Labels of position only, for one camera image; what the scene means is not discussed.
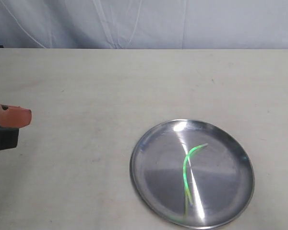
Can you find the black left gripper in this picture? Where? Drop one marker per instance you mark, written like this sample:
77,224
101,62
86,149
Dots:
11,119

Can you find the green glow stick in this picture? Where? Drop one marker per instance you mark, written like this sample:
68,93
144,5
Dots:
194,198

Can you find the round stainless steel plate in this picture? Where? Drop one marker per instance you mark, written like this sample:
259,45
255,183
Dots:
223,173

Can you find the white backdrop curtain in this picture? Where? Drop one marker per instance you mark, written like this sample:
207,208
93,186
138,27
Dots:
144,24

